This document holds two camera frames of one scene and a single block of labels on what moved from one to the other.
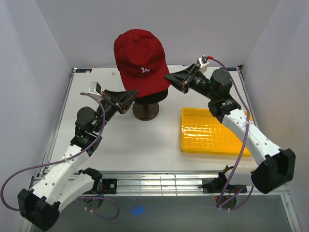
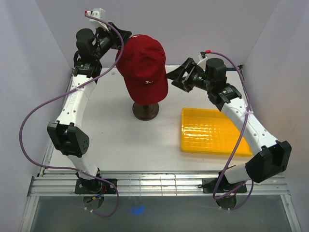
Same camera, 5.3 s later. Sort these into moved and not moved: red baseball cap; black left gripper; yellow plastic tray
Moved: black left gripper
Not moved: yellow plastic tray; red baseball cap
